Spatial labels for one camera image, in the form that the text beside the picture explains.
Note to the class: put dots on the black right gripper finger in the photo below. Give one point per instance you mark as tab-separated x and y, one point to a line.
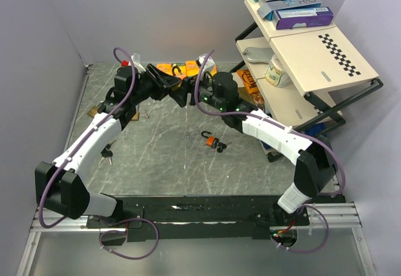
187	84
180	97

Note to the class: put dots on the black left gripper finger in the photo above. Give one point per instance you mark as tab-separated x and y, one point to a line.
161	76
168	87

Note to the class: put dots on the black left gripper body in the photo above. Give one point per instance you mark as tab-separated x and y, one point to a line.
149	86

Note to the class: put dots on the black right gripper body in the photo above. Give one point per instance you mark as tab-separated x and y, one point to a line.
205	91

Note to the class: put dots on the silver key ring keys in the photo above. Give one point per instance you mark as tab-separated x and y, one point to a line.
145	114

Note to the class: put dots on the orange padlock black keys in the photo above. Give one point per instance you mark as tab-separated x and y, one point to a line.
220	147

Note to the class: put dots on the black headed keys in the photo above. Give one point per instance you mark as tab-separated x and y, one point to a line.
106	154

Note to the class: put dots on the yellow padlock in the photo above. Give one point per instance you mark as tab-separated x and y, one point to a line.
177	72

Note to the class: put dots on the large brass padlock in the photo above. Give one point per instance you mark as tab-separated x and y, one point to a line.
135	116

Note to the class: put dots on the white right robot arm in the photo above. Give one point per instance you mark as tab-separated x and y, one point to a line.
314	161

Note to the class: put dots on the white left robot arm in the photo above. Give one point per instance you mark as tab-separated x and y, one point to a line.
59	184

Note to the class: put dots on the orange sponge pack stack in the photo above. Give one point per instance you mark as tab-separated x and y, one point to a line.
189	68

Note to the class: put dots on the orange snack bag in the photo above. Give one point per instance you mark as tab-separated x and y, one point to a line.
249	90

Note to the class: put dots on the silver foil pouch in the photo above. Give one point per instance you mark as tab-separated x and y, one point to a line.
256	55

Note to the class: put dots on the cream tiered shelf rack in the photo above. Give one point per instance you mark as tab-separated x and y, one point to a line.
328	73

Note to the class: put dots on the purple toothpaste box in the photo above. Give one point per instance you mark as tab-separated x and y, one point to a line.
302	18

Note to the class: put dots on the blue bag under shelf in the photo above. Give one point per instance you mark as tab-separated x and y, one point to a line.
312	131

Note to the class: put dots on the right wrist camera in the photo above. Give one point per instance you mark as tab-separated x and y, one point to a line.
202	60

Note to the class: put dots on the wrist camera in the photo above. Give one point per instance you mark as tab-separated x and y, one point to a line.
202	60
135	59

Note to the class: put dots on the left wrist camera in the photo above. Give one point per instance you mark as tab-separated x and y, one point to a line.
135	59

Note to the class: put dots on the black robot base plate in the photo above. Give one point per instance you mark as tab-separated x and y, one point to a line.
209	216

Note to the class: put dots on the aluminium rail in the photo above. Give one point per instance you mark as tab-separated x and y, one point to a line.
73	249

